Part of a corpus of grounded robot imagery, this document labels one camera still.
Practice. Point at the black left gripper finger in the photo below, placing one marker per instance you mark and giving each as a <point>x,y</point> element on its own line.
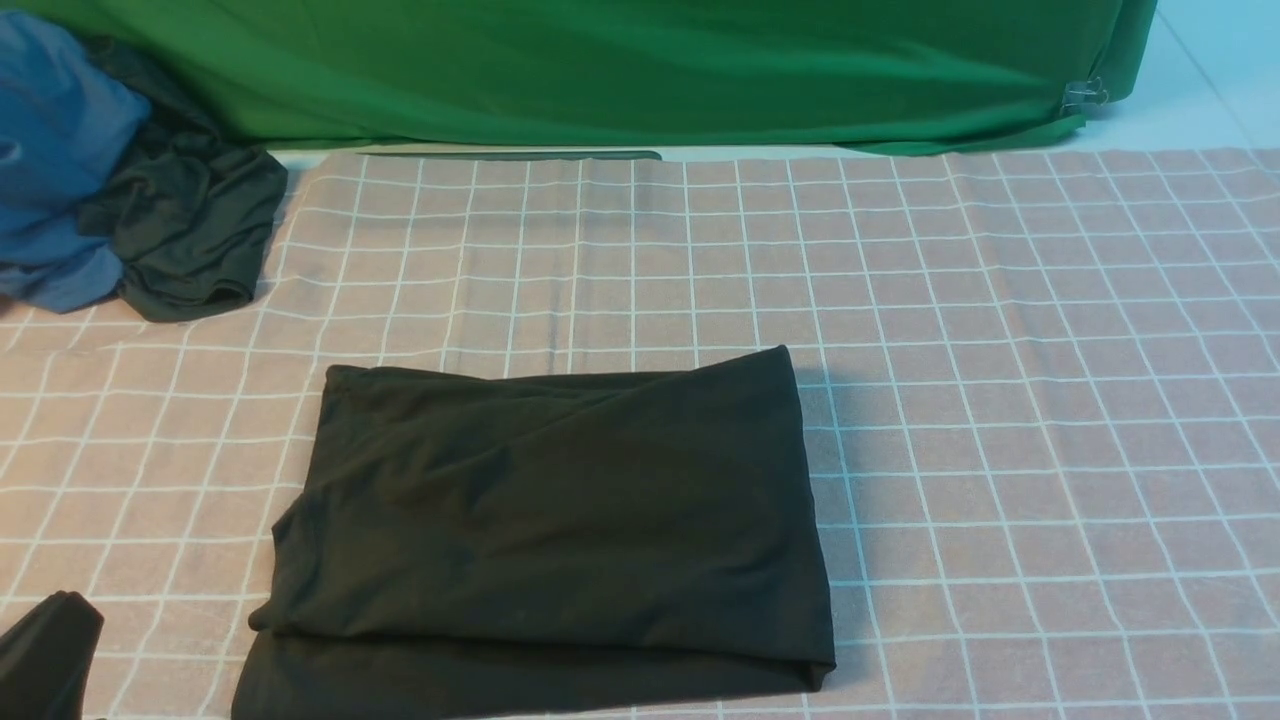
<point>46,658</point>

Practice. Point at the dark gray long-sleeve shirt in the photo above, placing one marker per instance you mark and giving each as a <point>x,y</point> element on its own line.
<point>468,547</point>

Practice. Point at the dark gray crumpled garment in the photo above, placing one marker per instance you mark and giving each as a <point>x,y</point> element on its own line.
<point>189,212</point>

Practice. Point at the blue crumpled garment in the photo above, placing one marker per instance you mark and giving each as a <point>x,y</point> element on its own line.
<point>65,124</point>

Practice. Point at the pink checkered tablecloth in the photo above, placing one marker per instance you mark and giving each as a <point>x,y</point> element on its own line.
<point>1040,392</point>

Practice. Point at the green backdrop cloth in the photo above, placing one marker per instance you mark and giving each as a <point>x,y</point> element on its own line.
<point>898,78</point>

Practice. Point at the metal binder clip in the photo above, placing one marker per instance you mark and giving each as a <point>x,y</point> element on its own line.
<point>1080,96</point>

